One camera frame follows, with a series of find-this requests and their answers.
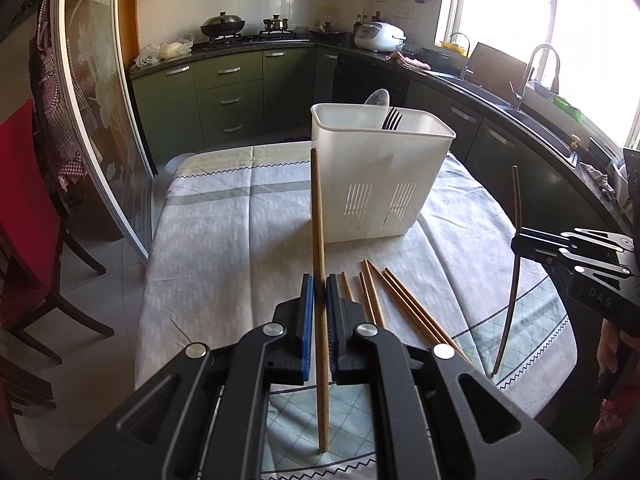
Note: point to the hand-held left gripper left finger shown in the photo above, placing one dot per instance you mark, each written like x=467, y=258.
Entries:
x=308, y=310

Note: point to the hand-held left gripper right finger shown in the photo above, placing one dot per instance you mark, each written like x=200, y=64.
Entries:
x=331, y=310

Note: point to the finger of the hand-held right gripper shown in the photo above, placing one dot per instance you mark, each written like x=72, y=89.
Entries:
x=542, y=245
x=600, y=240

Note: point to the wooden chopstick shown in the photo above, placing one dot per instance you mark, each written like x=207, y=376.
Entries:
x=407, y=305
x=374, y=292
x=346, y=284
x=366, y=297
x=425, y=310
x=317, y=220
x=511, y=310

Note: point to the white plastic utensil holder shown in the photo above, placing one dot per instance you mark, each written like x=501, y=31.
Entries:
x=370, y=170

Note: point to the person's right hand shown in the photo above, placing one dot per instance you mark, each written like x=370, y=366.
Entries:
x=611, y=345

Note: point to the crumpled rag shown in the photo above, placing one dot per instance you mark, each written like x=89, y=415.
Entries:
x=597, y=180

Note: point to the small bottle with yellow cap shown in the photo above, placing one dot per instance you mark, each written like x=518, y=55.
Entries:
x=573, y=152

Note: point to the patterned tablecloth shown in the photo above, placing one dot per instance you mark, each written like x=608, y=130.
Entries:
x=225, y=260

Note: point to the person's pink patterned clothing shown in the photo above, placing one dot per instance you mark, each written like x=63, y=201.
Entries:
x=606, y=420

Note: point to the green containers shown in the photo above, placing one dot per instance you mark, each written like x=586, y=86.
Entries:
x=570, y=108

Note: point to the grey sink basket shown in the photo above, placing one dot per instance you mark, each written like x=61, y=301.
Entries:
x=545, y=90

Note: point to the steel double sink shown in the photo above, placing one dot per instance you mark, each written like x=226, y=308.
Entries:
x=492, y=95

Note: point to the tall chrome faucet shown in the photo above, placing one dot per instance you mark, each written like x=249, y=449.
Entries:
x=524, y=77

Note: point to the wooden cutting board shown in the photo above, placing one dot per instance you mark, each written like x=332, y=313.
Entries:
x=497, y=70

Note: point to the black kitchen countertop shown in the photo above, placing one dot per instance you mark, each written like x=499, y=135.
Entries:
x=450, y=77

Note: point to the black fork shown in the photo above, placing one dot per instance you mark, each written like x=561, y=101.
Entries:
x=392, y=120

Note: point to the small gooseneck faucet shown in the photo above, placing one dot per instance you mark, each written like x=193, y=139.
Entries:
x=468, y=57

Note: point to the translucent plastic spoon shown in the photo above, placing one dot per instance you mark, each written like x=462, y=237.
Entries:
x=376, y=102

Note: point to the yellow tray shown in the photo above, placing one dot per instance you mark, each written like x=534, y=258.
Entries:
x=452, y=47

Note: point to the kitchen window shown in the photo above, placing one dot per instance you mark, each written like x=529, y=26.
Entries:
x=590, y=20

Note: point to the pink cloth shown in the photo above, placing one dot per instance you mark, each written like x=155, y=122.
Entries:
x=412, y=61

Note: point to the black built-in appliance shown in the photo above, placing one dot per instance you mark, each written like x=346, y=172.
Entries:
x=365, y=80

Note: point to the white rice cooker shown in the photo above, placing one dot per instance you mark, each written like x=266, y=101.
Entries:
x=377, y=35

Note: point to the black frying pan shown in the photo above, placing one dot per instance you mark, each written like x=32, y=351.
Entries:
x=332, y=34

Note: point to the gas stove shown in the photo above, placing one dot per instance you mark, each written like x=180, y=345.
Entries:
x=255, y=38

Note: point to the dark sauce bottles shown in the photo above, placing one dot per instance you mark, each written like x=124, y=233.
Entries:
x=365, y=24

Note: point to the metal pot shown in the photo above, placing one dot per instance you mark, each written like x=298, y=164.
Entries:
x=276, y=24

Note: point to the dark wooden chair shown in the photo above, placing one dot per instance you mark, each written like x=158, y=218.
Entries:
x=25, y=385

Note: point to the clear plastic bag with food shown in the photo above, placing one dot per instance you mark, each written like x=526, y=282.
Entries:
x=175, y=47

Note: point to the black wok with lid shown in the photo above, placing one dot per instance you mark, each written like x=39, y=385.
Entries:
x=223, y=24

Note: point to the printed white plastic bag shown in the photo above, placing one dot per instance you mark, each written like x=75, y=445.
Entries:
x=147, y=58

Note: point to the flower print sliding glass door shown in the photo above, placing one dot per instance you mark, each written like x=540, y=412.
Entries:
x=105, y=85

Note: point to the red covered wooden chair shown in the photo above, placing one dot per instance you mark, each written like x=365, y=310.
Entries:
x=25, y=185

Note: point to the checkered hanging apron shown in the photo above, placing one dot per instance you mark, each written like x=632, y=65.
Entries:
x=55, y=110

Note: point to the wall outlet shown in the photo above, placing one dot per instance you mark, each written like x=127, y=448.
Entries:
x=404, y=13

